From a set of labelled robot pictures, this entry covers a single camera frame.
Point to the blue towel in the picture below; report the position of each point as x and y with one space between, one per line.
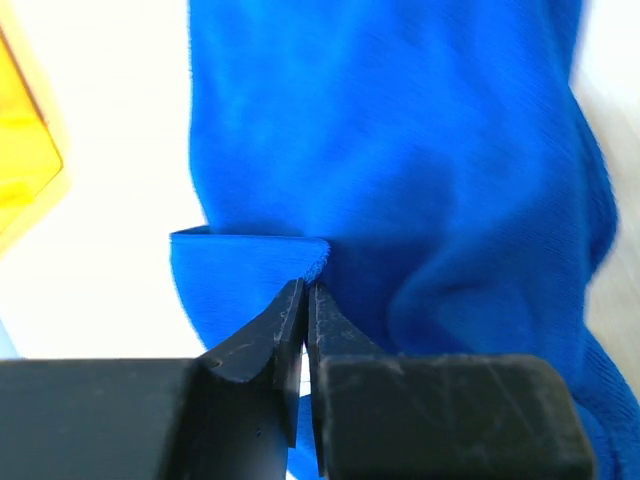
427 160

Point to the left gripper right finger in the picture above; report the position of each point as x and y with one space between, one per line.
380 416

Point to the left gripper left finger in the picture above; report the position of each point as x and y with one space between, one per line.
230 413

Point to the yellow plastic tray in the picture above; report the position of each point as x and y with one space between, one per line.
34 141

